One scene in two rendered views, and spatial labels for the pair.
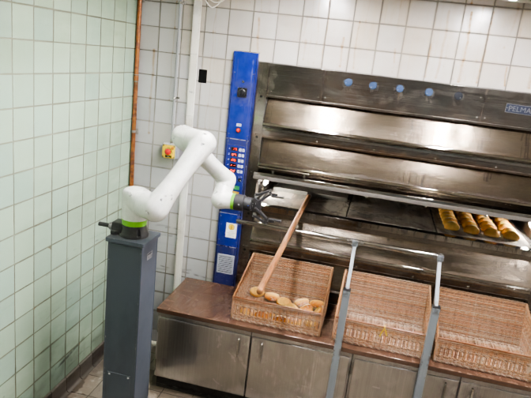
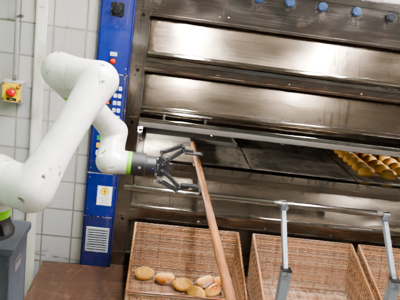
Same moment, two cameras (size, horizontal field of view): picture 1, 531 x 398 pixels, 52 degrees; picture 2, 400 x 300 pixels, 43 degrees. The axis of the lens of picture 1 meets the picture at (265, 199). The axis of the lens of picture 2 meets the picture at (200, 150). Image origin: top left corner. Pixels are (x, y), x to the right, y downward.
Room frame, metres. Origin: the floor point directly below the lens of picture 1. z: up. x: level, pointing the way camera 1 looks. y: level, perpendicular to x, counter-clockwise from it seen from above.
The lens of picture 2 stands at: (1.03, 0.46, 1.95)
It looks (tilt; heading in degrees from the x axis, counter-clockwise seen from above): 15 degrees down; 344
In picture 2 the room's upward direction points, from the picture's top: 8 degrees clockwise
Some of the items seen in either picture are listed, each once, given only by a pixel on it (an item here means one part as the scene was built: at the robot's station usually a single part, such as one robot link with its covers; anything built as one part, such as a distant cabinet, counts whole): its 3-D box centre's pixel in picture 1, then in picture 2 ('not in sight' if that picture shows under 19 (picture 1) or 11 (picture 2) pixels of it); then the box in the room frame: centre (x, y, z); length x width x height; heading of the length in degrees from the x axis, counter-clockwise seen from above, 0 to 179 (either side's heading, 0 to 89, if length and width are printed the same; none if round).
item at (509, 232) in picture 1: (476, 219); (380, 161); (3.64, -1.47, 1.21); 0.61 x 0.48 x 0.06; 169
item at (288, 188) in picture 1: (312, 189); (190, 133); (4.05, -0.35, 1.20); 0.55 x 0.36 x 0.03; 80
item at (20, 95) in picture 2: (170, 150); (13, 91); (3.56, 0.67, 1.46); 0.10 x 0.07 x 0.10; 79
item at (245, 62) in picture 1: (261, 186); (120, 131); (4.43, 0.04, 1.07); 1.93 x 0.16 x 2.15; 169
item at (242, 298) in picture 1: (284, 291); (185, 272); (3.16, -0.18, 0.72); 0.56 x 0.49 x 0.28; 79
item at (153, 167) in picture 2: (253, 204); (158, 166); (2.92, 0.07, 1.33); 0.09 x 0.07 x 0.08; 80
